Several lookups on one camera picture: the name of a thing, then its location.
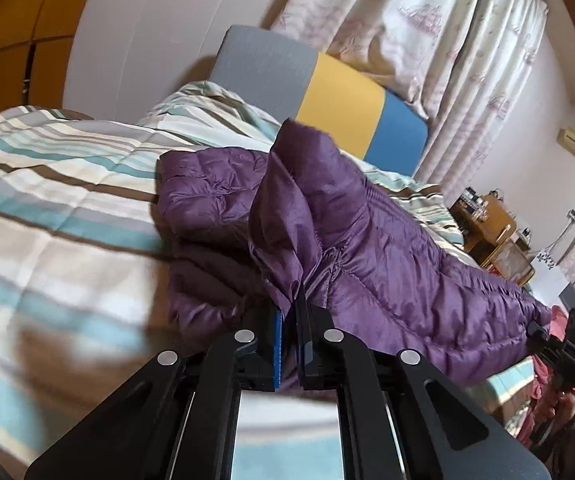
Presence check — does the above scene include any purple quilted puffer jacket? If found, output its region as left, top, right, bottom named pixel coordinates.
left=158, top=120, right=551, bottom=386

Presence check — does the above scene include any grey yellow blue headboard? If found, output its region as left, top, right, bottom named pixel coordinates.
left=210, top=25, right=427, bottom=176

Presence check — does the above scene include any orange wooden wardrobe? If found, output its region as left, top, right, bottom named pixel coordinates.
left=0, top=0, right=87, bottom=110

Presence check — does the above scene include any pink patterned curtain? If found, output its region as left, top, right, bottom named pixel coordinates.
left=274, top=0, right=548, bottom=203

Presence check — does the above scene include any wooden chair with cushion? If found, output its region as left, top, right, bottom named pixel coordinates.
left=481, top=240, right=535, bottom=287

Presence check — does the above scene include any wooden bedside desk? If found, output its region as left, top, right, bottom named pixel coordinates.
left=449, top=188, right=516, bottom=268

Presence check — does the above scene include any striped duvet on bed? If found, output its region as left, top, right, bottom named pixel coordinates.
left=0, top=82, right=545, bottom=479

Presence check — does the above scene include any person's right hand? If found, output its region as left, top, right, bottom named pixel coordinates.
left=523, top=385, right=575, bottom=446

